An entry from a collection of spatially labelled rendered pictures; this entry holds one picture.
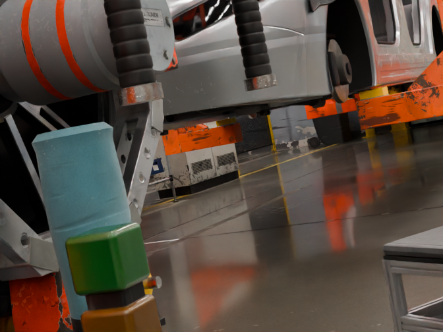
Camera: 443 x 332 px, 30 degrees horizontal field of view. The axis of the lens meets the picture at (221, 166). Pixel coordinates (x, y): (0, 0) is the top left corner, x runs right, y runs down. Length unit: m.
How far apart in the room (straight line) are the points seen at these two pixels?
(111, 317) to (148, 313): 0.03
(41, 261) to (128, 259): 0.44
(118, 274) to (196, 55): 3.01
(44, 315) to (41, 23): 0.35
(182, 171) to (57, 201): 8.21
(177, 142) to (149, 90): 6.35
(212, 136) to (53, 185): 6.13
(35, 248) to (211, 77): 2.60
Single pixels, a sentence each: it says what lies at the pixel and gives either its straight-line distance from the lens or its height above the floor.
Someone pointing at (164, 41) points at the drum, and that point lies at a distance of 1.02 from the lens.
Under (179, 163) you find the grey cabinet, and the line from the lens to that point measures 9.09.
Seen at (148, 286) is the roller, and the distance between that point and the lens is 1.18.
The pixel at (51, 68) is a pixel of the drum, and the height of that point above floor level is 0.82.
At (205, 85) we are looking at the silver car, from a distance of 3.54.
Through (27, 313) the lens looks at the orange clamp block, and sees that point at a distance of 1.04.
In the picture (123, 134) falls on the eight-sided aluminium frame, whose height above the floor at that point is 0.72.
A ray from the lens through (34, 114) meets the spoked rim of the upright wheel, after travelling 1.20.
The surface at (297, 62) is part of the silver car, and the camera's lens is 3.62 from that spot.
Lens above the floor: 0.71
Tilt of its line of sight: 3 degrees down
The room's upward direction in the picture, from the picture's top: 11 degrees counter-clockwise
